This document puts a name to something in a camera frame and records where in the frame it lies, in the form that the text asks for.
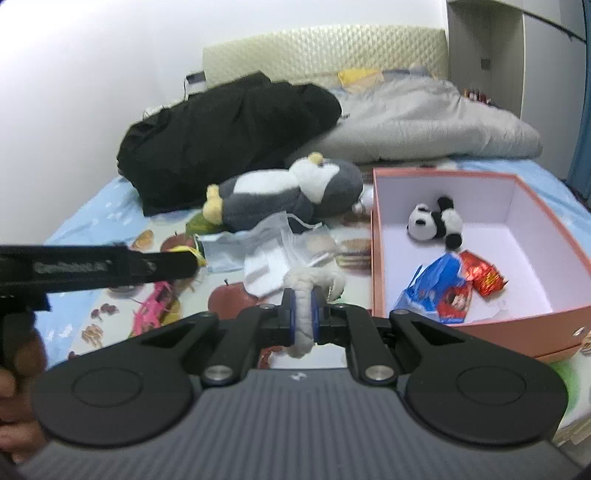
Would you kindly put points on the white fluffy cloth strip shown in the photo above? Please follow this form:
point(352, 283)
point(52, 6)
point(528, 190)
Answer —
point(303, 314)

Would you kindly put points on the grey quilt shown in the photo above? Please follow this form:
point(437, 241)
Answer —
point(429, 120)

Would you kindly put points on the yellow pillow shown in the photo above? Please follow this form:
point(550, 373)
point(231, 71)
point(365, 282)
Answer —
point(358, 74)

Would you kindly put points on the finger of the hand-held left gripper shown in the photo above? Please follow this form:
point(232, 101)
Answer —
point(171, 265)

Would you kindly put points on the person's left hand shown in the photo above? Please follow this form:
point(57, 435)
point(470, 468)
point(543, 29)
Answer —
point(18, 415)

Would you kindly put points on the black jacket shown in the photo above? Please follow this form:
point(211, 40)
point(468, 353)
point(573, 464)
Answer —
point(207, 138)

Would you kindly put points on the blue curtain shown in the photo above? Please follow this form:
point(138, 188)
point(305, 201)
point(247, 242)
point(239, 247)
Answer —
point(581, 161)

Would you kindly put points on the cream quilted headboard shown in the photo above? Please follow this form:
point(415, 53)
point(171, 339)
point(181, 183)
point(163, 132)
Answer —
point(323, 50)

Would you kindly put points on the light blue face mask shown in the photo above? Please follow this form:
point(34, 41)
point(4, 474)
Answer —
point(224, 251)

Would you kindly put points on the group of cosmetic bottles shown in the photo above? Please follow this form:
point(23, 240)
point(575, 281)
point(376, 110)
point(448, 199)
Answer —
point(478, 95)

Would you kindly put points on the blue plastic snack bag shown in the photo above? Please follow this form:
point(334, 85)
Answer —
point(434, 286)

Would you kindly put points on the clear plastic bag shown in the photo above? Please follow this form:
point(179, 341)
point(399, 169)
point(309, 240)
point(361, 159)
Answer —
point(286, 235)

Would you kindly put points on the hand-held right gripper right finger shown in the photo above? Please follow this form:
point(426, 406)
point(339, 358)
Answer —
point(317, 318)

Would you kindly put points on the white light bulb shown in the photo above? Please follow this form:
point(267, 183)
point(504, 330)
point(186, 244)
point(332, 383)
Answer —
point(364, 201)

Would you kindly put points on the grey white wardrobe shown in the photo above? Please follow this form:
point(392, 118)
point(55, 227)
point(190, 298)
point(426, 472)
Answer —
point(545, 69)

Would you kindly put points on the small panda plush toy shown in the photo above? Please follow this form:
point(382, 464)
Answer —
point(422, 224)

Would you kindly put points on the pink cardboard box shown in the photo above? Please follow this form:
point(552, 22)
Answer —
point(508, 332)

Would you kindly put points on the grey blue pillow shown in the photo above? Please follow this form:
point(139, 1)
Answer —
point(406, 74)

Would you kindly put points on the red foil packet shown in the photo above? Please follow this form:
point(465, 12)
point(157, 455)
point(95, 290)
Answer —
point(485, 274)

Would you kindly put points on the grey penguin plush toy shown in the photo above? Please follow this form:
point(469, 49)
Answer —
point(277, 198)

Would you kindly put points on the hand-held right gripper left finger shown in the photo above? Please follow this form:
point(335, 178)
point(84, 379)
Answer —
point(288, 318)

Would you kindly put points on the black wall charger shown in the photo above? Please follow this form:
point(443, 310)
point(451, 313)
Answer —
point(196, 77)

